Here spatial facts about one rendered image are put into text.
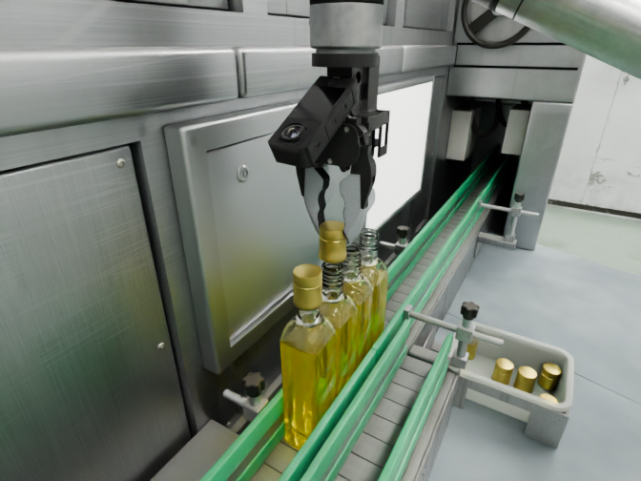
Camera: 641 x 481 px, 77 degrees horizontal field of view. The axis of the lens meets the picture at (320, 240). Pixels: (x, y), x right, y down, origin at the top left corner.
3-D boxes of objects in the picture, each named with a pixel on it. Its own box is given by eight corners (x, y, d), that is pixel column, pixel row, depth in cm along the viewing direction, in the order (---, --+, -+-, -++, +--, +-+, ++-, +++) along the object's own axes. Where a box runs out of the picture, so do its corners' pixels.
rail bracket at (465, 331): (403, 337, 78) (410, 282, 72) (496, 369, 70) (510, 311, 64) (399, 346, 75) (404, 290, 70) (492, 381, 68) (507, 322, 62)
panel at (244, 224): (412, 190, 127) (424, 74, 112) (422, 192, 125) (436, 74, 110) (202, 368, 57) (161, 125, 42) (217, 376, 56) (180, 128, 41)
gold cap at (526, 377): (533, 386, 82) (538, 369, 80) (530, 397, 79) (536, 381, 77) (514, 379, 83) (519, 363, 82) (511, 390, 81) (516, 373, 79)
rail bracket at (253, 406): (239, 421, 62) (231, 354, 56) (276, 441, 58) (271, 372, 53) (221, 441, 58) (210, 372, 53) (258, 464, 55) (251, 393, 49)
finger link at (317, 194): (340, 223, 55) (351, 159, 51) (318, 239, 51) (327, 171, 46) (321, 216, 56) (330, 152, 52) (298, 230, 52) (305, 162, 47)
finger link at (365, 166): (380, 206, 46) (373, 127, 43) (374, 210, 45) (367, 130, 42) (343, 204, 48) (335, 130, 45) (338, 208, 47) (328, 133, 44)
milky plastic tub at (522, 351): (455, 346, 95) (461, 317, 91) (563, 384, 84) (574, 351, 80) (434, 396, 81) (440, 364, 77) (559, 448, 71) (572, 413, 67)
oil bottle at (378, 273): (355, 348, 76) (360, 247, 66) (382, 359, 73) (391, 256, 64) (340, 366, 71) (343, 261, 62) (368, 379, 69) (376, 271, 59)
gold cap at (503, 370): (511, 377, 84) (515, 361, 82) (507, 388, 81) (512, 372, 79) (493, 370, 86) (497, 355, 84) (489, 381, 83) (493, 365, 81)
